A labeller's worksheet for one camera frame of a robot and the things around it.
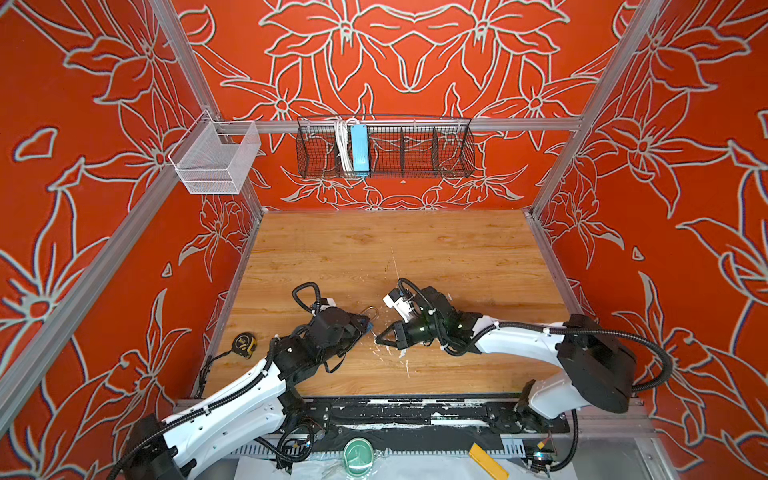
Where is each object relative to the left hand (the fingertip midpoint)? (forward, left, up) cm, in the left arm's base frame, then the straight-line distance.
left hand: (371, 321), depth 76 cm
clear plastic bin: (+44, +53, +18) cm, 72 cm away
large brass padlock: (+9, +1, -13) cm, 15 cm away
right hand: (-6, -1, -1) cm, 6 cm away
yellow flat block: (-25, -27, -13) cm, 39 cm away
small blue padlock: (-1, 0, 0) cm, 1 cm away
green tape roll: (-28, +1, -13) cm, 31 cm away
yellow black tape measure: (-4, +36, -11) cm, 38 cm away
